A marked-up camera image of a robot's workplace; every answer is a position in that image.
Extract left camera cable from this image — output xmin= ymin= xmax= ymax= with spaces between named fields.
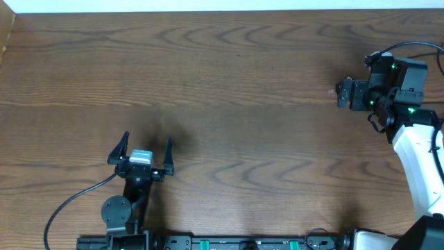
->
xmin=43 ymin=172 xmax=119 ymax=250

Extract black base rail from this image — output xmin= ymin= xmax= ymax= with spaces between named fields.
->
xmin=76 ymin=227 xmax=393 ymax=250

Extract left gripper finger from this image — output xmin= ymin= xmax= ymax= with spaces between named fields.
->
xmin=164 ymin=137 xmax=174 ymax=176
xmin=107 ymin=131 xmax=130 ymax=165

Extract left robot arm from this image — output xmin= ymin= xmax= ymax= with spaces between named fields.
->
xmin=101 ymin=131 xmax=174 ymax=249

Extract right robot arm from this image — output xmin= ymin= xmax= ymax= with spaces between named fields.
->
xmin=336 ymin=53 xmax=443 ymax=249

